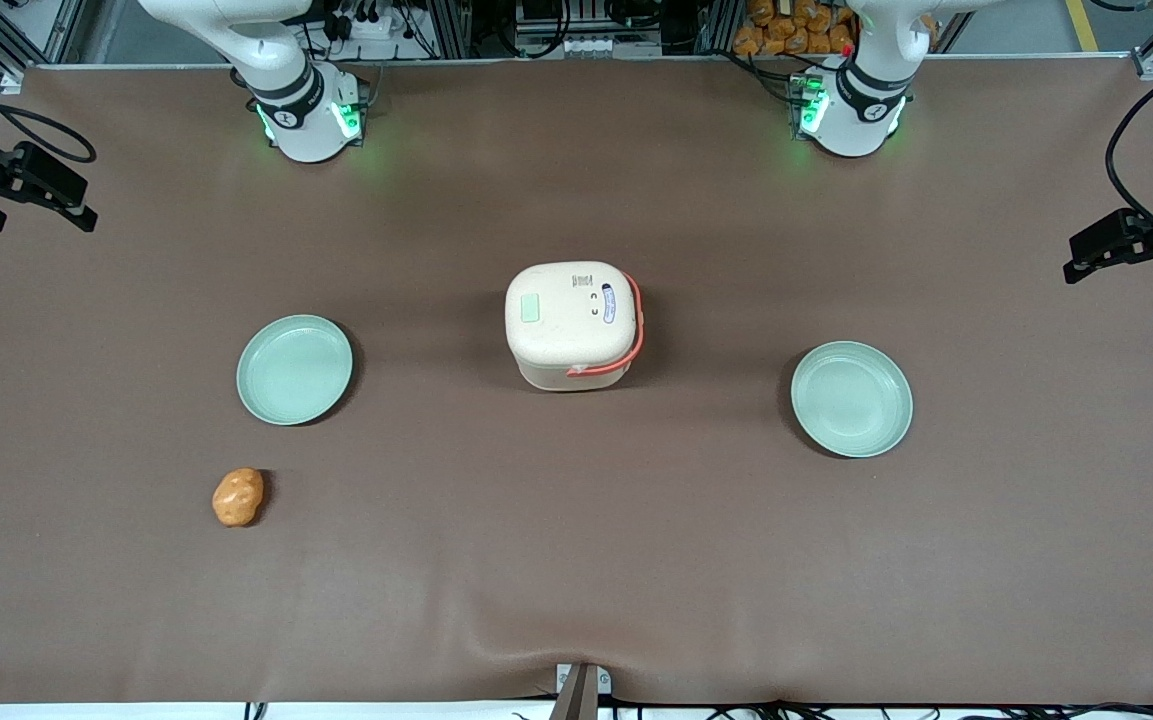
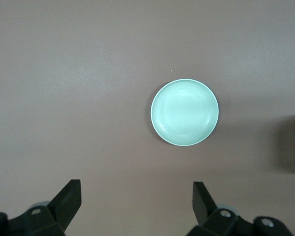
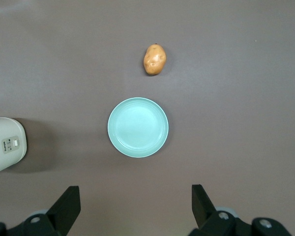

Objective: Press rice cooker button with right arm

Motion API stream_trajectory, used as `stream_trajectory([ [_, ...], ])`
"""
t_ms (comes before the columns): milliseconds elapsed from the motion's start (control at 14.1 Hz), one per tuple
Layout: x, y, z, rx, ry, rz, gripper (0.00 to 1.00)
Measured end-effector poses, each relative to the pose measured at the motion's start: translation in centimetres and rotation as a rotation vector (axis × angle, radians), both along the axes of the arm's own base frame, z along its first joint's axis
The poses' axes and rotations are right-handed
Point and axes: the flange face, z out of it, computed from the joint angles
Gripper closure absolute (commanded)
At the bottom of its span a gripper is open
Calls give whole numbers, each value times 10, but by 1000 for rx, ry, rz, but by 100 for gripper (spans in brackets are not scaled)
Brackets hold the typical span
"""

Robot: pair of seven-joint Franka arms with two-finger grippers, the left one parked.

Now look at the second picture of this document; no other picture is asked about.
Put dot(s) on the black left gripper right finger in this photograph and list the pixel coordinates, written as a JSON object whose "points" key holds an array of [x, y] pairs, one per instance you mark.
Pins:
{"points": [[201, 204]]}

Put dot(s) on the pale green round plate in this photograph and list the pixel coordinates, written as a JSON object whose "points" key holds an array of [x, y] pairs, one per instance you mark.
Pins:
{"points": [[184, 113]]}

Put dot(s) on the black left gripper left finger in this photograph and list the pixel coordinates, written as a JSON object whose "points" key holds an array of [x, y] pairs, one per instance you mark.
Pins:
{"points": [[67, 201]]}

